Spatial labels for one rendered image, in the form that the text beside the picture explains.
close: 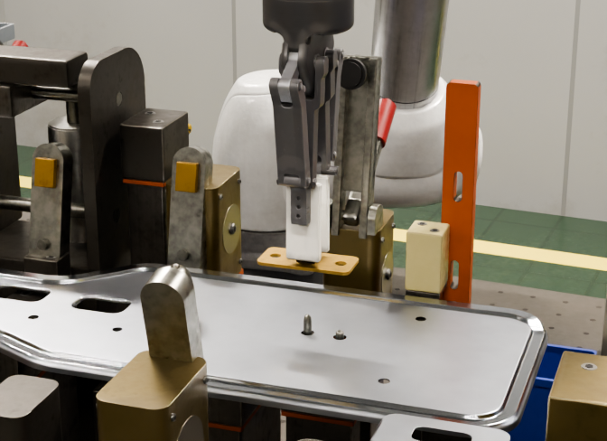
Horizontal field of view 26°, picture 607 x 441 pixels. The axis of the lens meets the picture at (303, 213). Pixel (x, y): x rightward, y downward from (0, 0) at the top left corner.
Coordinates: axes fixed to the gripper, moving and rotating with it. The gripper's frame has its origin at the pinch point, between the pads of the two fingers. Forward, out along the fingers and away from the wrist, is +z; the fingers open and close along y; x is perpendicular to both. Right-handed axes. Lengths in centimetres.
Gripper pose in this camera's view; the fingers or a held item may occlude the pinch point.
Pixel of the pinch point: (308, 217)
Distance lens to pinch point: 113.4
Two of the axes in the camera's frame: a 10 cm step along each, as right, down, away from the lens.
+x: 9.5, 1.1, -2.9
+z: 0.0, 9.4, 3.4
